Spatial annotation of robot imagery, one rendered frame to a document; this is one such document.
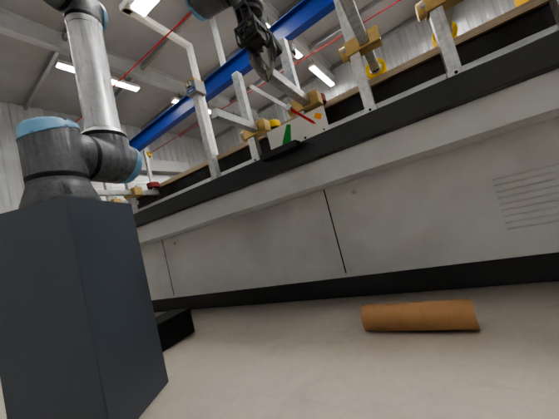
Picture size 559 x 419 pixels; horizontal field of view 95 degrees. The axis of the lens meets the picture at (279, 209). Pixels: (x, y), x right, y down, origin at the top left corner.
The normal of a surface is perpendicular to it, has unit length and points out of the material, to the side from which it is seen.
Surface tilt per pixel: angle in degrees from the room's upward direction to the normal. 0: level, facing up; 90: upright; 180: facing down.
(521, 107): 90
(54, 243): 90
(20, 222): 90
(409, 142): 90
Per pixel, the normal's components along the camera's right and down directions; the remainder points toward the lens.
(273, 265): -0.50, 0.07
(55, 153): 0.61, -0.21
